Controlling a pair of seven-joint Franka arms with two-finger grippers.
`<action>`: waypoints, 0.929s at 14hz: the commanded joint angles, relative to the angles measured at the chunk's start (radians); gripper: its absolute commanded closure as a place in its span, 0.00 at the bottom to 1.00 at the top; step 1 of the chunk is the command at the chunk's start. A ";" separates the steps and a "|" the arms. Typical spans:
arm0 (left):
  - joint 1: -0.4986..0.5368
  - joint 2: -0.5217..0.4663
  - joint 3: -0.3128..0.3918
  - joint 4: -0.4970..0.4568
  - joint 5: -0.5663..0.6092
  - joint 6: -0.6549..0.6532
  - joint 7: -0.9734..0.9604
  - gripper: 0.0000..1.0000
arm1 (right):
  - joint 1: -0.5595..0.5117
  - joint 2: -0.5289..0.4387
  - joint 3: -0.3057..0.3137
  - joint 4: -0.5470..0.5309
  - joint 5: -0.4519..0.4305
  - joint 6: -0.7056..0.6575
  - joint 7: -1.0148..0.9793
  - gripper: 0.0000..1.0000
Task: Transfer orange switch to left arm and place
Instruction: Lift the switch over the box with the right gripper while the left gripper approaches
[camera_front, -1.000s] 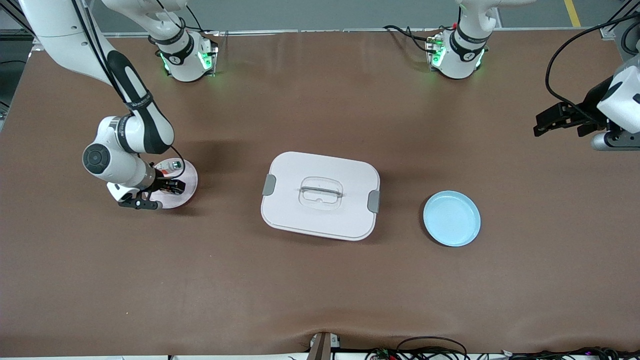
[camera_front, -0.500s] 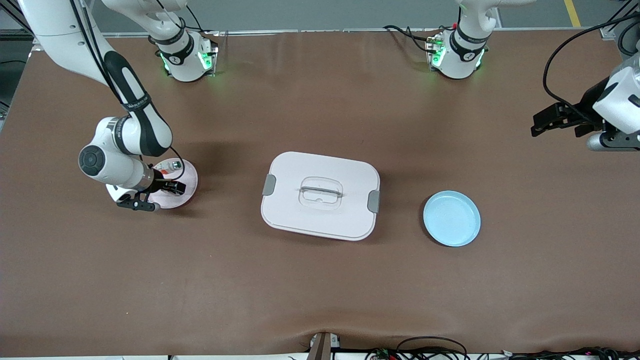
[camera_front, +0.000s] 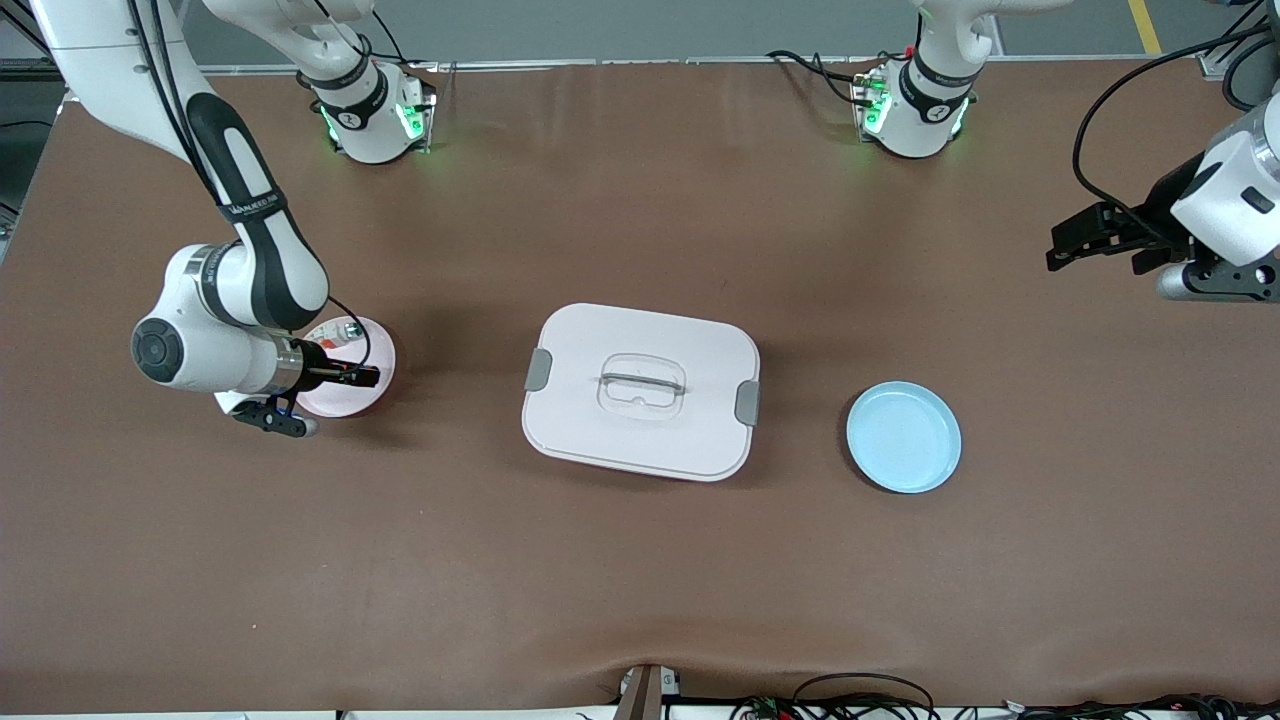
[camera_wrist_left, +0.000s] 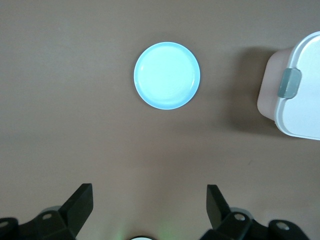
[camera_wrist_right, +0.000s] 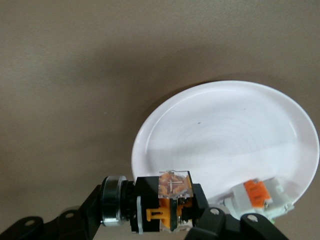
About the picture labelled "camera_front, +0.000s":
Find black right arm base cable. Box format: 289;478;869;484
345;8;441;101

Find black arm base cable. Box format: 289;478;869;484
767;50;863;106
345;8;441;101

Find white lidded storage box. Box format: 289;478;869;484
521;303;762;483

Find brown camera mount bracket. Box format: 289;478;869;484
614;663;683;720

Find tangled black cables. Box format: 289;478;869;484
790;672;937;720

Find pink round plate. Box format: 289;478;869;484
296;317;397;419

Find small aluminium frame piece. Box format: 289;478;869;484
1200;0;1263;81

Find silver table edge rail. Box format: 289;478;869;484
95;57;1213;77

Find light blue round plate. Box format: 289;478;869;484
846;381;963;495

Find long black cable bundle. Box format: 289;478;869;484
1010;693;1280;720

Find black left arm base cable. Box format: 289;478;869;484
767;50;863;106

